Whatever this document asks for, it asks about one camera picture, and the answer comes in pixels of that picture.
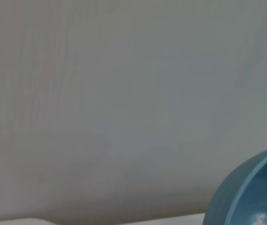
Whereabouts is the blue bowl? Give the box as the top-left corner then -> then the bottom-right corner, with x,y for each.
201,143 -> 267,225

